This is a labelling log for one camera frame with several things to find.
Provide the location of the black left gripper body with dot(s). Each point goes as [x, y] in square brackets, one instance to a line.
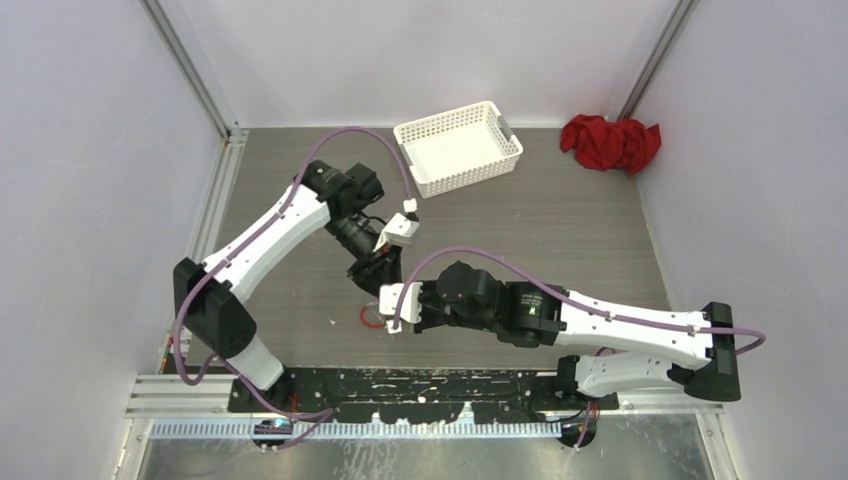
[372, 261]

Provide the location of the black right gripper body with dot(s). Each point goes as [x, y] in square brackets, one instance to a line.
[436, 313]

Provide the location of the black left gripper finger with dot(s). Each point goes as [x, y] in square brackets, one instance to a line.
[389, 258]
[369, 280]

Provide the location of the red cable padlock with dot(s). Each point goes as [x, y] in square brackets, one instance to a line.
[371, 317]

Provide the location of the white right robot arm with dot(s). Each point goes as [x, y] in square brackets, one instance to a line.
[631, 347]

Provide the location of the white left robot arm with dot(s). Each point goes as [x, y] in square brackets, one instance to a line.
[210, 295]

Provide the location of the white perforated plastic basket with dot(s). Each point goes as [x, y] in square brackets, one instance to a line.
[457, 148]

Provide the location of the crumpled red cloth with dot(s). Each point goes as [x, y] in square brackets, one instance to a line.
[598, 144]

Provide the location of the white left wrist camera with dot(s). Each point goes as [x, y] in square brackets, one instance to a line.
[399, 231]

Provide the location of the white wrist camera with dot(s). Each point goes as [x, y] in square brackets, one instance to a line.
[396, 312]
[399, 231]

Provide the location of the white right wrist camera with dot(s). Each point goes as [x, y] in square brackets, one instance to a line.
[396, 312]

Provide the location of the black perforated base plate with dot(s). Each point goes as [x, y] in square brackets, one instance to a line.
[423, 396]

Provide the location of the aluminium slotted rail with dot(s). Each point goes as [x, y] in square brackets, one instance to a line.
[256, 428]

